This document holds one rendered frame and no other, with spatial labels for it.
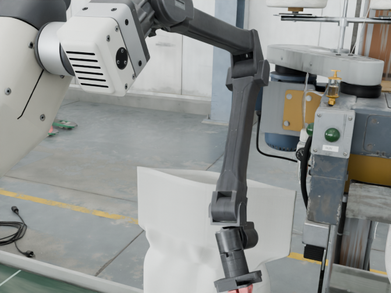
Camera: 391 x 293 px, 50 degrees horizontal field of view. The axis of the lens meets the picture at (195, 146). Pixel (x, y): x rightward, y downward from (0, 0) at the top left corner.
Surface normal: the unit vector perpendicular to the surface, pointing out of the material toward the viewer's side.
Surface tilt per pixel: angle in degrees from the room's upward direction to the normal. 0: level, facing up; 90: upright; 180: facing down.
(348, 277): 90
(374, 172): 90
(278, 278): 0
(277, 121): 90
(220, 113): 90
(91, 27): 30
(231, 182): 55
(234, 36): 78
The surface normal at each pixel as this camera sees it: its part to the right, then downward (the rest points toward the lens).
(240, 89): -0.55, -0.38
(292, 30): -0.36, 0.27
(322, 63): -0.95, 0.07
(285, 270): 0.03, -0.95
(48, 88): 0.91, 0.15
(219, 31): 0.82, -0.01
